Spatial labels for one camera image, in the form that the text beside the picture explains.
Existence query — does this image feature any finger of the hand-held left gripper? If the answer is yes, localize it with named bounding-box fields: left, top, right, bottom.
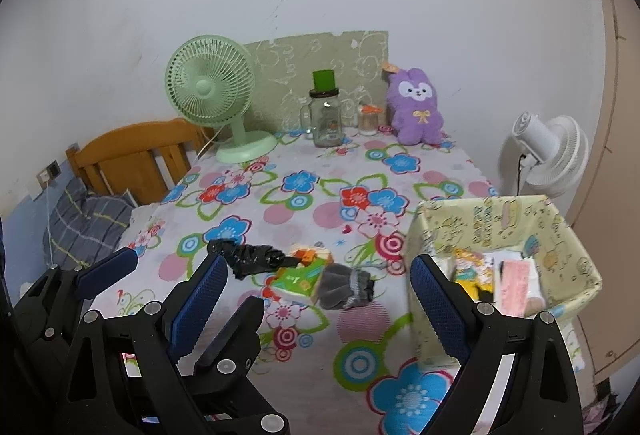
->
left=175, top=295, right=292, bottom=435
left=12, top=247, right=140, bottom=356

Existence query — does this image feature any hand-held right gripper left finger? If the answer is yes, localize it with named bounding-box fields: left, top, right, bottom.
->
left=55, top=252, right=235, bottom=435

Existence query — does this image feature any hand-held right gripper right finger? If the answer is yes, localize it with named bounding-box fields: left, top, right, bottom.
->
left=409, top=253, right=583, bottom=435

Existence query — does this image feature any yellow soft packet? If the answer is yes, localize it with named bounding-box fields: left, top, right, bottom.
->
left=450, top=247, right=496, bottom=303

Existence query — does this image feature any black plastic bag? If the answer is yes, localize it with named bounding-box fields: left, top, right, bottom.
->
left=206, top=239, right=287, bottom=280

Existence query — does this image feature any green tissue packet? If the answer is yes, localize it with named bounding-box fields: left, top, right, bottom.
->
left=270, top=260, right=333, bottom=303

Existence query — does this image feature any pink tissue packet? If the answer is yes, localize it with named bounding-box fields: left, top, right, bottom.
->
left=500, top=260, right=543, bottom=316

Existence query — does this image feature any grey sock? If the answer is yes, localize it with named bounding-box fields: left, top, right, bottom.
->
left=317, top=263, right=377, bottom=311

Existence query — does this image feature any small orange white packet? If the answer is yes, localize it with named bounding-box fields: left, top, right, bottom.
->
left=289, top=244, right=335, bottom=266

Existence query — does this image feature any yellow printed box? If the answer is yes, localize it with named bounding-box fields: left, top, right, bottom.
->
left=404, top=195, right=603, bottom=371

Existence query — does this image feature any grey plaid pillow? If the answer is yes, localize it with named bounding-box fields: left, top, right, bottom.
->
left=42, top=177, right=136, bottom=271

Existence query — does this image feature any floral printed tablecloth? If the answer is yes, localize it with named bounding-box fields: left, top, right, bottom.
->
left=90, top=127, right=501, bottom=435

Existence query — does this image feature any white standing fan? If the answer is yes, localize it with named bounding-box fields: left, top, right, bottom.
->
left=497, top=111, right=591, bottom=202

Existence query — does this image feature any green desk fan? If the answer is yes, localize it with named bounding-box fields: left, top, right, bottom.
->
left=165, top=35, right=277, bottom=164

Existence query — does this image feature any small jar with orange lid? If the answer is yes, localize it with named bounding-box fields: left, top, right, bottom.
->
left=357, top=104, right=380, bottom=136

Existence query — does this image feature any purple plush rabbit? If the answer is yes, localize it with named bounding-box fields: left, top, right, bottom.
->
left=382, top=64, right=446, bottom=146

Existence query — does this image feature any small clear glass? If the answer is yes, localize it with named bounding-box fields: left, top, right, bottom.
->
left=298, top=99, right=314, bottom=140

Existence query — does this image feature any glass jar with green lid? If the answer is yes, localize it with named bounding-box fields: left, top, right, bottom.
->
left=309, top=70, right=345, bottom=148

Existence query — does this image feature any beige door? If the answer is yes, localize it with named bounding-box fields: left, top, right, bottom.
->
left=565, top=0, right=640, bottom=386

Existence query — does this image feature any green printed board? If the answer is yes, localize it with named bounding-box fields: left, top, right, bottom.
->
left=243, top=31, right=389, bottom=136

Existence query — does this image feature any thin white cable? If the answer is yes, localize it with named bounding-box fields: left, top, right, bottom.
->
left=44, top=185, right=55, bottom=266

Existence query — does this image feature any wall socket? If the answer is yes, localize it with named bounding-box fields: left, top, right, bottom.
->
left=37, top=160, right=62, bottom=188

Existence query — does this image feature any white fan cable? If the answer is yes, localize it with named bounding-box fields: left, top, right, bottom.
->
left=195, top=127, right=223, bottom=160

